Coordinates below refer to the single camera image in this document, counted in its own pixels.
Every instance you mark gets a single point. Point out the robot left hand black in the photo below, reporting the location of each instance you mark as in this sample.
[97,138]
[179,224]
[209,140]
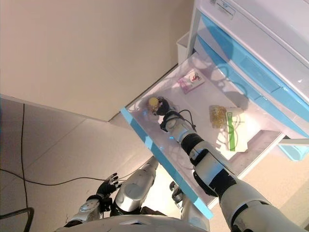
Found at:
[107,187]

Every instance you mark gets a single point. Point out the robot right hand black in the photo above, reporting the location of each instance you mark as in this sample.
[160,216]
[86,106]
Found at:
[164,107]

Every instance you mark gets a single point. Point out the clear capsule bottle yellow cap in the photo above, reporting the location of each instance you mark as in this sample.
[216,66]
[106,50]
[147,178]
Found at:
[153,102]

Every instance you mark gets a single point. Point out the blue white cart drawer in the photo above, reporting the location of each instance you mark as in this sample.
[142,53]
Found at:
[154,145]
[241,55]
[229,75]

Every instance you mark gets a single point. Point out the robot left arm silver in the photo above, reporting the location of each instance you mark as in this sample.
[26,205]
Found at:
[87,207]

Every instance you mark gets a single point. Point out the pink medicine box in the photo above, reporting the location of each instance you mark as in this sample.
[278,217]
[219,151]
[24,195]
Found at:
[190,82]

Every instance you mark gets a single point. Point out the grey robot torso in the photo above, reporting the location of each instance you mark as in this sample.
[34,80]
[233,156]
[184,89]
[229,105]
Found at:
[135,223]

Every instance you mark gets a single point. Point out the crumpled clear plastic bag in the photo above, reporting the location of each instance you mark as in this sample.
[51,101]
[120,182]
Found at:
[217,116]

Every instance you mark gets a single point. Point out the white side bin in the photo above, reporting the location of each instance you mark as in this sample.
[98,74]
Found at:
[182,48]

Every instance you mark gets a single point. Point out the white box with green stripe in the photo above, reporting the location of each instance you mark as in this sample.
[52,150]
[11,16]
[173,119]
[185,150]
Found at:
[237,130]

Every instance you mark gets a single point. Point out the clear medical tubing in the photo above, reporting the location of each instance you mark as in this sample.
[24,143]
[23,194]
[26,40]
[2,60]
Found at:
[245,88]

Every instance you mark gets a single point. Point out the robot right leg silver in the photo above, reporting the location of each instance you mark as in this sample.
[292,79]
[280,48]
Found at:
[190,212]

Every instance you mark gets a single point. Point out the waste bin with blue lid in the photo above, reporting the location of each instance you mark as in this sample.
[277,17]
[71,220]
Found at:
[293,151]

